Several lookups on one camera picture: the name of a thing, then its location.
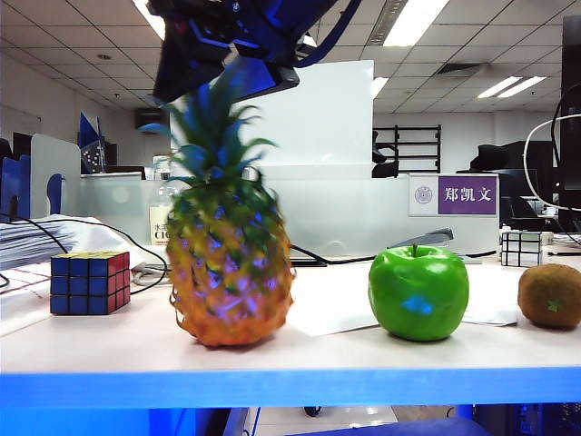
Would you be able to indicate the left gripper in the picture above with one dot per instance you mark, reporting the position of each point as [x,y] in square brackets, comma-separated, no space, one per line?
[254,20]

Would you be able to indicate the artificial pineapple with green crown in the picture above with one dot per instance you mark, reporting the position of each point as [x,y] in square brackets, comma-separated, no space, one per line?
[227,272]

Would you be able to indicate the brown fuzzy kiwi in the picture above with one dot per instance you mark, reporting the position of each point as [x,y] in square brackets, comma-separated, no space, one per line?
[544,290]

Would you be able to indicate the fluorescent ceiling light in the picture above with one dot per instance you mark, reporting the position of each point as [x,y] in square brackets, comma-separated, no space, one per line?
[147,13]
[522,87]
[380,86]
[413,22]
[499,87]

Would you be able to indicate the white board panel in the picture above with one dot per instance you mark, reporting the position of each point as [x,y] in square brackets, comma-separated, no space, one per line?
[327,118]

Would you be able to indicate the blue star-patterned paper model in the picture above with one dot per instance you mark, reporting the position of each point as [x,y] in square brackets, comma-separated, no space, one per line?
[88,136]

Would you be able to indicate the clear drink bottle yellow label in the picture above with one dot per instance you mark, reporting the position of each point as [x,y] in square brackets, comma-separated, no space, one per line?
[156,227]

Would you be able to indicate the black office chair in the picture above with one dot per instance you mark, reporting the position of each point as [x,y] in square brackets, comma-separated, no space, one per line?
[383,159]

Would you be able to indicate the frosted glass desk partition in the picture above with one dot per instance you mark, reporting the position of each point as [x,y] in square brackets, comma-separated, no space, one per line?
[345,213]

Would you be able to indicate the white power strip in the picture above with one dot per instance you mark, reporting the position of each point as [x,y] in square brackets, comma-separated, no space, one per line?
[156,254]

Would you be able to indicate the black shelf rack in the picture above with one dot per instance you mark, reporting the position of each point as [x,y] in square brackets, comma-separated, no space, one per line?
[417,156]

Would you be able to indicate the white plastic bag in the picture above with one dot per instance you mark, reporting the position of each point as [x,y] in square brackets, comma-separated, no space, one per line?
[104,240]

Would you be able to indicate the colourful Rubik's cube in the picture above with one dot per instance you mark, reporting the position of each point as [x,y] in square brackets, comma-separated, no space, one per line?
[88,284]

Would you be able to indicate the white paper sheet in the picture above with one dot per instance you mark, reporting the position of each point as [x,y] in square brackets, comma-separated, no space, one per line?
[490,313]
[331,304]

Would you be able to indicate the stack of printed papers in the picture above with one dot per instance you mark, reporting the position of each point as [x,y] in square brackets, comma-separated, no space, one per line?
[27,240]

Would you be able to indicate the grey stapler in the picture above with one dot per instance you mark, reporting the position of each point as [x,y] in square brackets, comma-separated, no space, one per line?
[431,237]

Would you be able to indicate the purple and white name plate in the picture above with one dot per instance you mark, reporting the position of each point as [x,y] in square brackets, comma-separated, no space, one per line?
[467,195]

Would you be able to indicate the shiny green apple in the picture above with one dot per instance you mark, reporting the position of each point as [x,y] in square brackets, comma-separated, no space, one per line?
[417,281]

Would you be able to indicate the red-lined paper sheet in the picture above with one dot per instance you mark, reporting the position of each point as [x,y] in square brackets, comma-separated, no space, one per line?
[22,279]

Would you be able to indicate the silver mirror cube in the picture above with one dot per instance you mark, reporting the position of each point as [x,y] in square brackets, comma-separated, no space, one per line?
[522,249]

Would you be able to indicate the black computer monitor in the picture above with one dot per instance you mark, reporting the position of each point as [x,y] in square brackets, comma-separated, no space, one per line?
[571,136]

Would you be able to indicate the black wall speaker box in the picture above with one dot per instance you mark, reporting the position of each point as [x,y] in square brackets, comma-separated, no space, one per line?
[152,120]

